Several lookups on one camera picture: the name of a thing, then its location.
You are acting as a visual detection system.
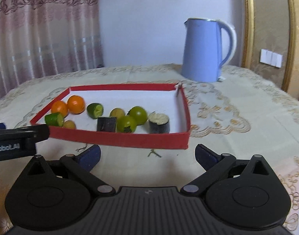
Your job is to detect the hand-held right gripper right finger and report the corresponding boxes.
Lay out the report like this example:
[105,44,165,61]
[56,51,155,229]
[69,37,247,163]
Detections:
[180,143,274,197]

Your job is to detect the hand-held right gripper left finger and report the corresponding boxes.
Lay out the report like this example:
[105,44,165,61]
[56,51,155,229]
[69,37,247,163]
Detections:
[26,144,116,197]

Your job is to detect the green cucumber cylinder piece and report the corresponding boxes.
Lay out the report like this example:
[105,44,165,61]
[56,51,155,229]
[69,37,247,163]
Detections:
[44,113,64,127]

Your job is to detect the dark eggplant piece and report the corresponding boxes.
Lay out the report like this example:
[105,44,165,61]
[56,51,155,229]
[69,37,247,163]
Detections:
[96,117,117,132]

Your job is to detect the orange mandarin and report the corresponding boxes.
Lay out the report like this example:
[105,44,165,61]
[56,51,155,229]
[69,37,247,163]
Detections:
[51,100,69,117]
[67,95,86,114]

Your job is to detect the rounded green cucumber piece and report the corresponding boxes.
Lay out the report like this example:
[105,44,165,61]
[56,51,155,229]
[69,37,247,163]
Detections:
[86,103,104,119]

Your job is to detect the green tomato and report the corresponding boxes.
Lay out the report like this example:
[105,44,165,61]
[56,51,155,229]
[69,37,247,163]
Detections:
[116,116,138,133]
[128,106,148,125]

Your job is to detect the eggplant piece pale cut face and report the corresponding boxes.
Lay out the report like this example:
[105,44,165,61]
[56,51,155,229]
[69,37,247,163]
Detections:
[148,113,170,134]

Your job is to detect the red shallow cardboard box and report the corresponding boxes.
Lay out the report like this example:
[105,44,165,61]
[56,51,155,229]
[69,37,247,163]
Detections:
[30,83,191,150]

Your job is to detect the blue electric kettle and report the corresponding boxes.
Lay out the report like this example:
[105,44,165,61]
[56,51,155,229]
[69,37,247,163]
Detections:
[181,18,237,83]

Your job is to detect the pink patterned curtain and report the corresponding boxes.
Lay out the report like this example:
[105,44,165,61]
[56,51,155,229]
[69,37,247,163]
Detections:
[0,0,104,104]

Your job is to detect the white wall switch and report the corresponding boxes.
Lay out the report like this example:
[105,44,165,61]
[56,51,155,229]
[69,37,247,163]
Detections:
[259,49,283,68]

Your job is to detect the gold wall frame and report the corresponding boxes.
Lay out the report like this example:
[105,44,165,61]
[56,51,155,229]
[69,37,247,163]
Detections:
[241,0,295,92]

